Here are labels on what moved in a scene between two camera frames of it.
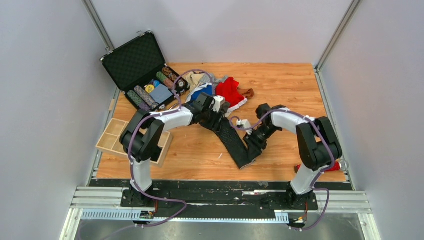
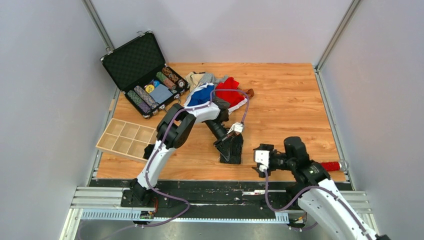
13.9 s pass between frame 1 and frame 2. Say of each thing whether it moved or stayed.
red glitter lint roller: stayed
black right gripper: moved
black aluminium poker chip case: stayed
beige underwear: stayed
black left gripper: moved
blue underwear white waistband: stayed
